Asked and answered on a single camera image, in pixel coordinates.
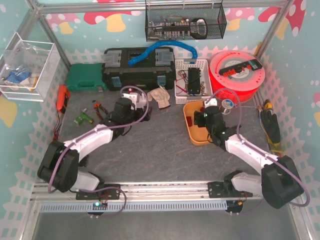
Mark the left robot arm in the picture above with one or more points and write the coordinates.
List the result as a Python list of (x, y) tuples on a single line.
[(60, 165)]

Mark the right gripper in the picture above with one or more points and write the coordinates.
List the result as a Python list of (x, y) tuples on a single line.
[(197, 119)]

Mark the red handled pliers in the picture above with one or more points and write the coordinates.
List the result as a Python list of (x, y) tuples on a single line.
[(98, 109)]

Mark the solder wire spool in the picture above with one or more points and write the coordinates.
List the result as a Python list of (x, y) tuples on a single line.
[(226, 106)]

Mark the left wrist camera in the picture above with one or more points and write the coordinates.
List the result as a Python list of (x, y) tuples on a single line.
[(135, 98)]

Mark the black wire mesh basket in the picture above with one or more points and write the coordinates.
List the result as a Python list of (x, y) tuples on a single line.
[(184, 22)]

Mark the red filament spool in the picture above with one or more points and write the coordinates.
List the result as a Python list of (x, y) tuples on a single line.
[(239, 87)]

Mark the black terminal block strip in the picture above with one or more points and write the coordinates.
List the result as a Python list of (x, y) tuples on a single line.
[(252, 64)]

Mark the black rubber glove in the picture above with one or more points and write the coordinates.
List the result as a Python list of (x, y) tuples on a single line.
[(270, 124)]

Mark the white perforated basket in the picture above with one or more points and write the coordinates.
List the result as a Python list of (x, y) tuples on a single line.
[(180, 84)]

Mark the green circuit board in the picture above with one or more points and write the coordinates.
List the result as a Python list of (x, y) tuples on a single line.
[(83, 117)]

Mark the yellow plastic tray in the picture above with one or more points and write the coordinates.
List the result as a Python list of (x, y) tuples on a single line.
[(198, 135)]

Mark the beige work glove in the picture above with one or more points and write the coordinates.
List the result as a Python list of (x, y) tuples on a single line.
[(161, 96)]

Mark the blue white glove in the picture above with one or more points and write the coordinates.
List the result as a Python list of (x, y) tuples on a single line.
[(19, 76)]

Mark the black toolbox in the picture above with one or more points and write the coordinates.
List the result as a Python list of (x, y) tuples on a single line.
[(158, 69)]

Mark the green tool case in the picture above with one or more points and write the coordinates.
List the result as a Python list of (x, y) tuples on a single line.
[(85, 77)]

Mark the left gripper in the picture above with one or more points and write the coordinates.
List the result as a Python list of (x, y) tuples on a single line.
[(146, 113)]

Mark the orange multimeter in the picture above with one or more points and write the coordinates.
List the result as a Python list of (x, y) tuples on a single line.
[(63, 97)]

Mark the clear acrylic box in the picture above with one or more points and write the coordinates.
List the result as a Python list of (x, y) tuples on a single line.
[(41, 58)]

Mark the black battery holder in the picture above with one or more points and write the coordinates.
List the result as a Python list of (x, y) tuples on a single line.
[(194, 83)]

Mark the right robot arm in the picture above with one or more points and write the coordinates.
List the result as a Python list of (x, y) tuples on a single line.
[(277, 181)]

